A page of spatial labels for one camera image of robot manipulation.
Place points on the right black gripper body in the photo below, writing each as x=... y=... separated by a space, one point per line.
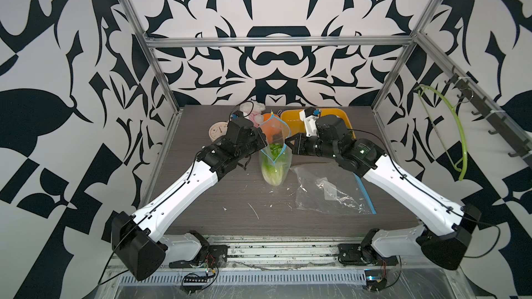
x=297 y=145

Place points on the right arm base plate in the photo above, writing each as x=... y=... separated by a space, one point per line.
x=363 y=254

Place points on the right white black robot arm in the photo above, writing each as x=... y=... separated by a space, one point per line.
x=446 y=227

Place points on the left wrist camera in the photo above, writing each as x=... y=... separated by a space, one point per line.
x=236 y=114

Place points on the clear zipper bag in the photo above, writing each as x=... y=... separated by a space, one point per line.
x=328 y=189
x=276 y=157

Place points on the orange plush toy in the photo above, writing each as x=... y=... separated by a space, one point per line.
x=272 y=128

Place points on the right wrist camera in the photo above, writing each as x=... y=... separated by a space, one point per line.
x=309 y=117

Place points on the white teddy bear pink shirt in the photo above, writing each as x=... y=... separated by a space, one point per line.
x=253 y=111

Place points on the small pink round clock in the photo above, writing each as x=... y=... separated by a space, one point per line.
x=218 y=130

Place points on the chinese cabbage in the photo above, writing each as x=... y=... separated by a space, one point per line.
x=275 y=162

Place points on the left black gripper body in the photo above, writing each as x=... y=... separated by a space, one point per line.
x=255 y=139

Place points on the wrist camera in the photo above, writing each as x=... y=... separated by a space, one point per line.
x=236 y=114
x=309 y=117

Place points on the yellow plastic tray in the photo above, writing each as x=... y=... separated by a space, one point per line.
x=292 y=118

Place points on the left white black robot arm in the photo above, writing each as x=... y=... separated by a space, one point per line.
x=137 y=239

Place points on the aluminium frame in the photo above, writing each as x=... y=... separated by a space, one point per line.
x=372 y=53

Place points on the black wall hook rack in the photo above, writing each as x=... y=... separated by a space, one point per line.
x=486 y=108

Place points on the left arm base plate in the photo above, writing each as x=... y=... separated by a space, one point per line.
x=199 y=255

